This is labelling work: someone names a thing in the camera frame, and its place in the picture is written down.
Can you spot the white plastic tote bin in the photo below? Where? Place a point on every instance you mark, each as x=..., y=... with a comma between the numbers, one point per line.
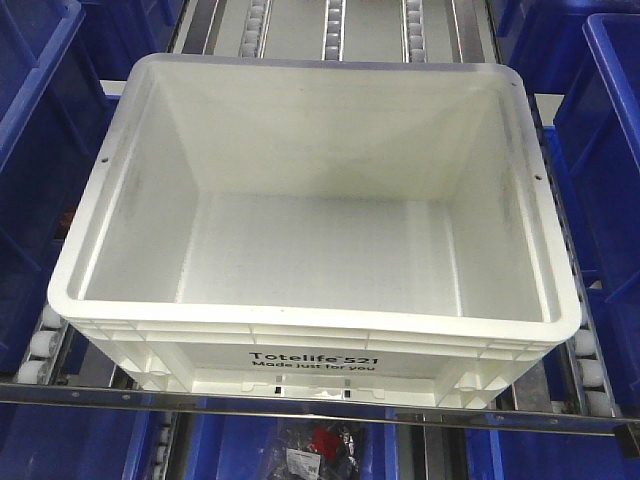
x=383, y=233

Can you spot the blue bin lower middle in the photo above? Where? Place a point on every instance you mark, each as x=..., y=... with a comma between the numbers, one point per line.
x=244, y=447

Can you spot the blue bin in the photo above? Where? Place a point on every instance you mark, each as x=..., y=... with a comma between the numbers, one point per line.
x=54, y=442
x=54, y=115
x=496, y=454
x=598, y=128
x=244, y=447

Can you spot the blue bin lower right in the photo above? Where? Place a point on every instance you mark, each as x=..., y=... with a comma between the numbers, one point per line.
x=496, y=454

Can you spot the blue bin far right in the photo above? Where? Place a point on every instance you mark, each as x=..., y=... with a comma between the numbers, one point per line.
x=598, y=128

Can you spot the blue bin far left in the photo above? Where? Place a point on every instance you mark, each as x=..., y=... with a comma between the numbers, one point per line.
x=54, y=115

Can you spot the blue bin lower left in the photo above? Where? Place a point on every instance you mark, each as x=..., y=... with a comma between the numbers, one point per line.
x=54, y=442

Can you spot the bagged red black parts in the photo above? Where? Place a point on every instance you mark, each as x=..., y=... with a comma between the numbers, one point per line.
x=317, y=450

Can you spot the right white roller track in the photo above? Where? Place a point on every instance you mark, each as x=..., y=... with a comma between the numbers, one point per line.
x=591, y=373

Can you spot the white roller track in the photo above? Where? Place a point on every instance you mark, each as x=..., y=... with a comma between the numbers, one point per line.
x=43, y=349
x=591, y=373

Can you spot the left white roller track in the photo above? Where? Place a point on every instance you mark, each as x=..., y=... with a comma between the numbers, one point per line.
x=43, y=349

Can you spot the steel shelf front rail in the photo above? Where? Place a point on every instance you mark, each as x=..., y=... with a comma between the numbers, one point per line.
x=626, y=430

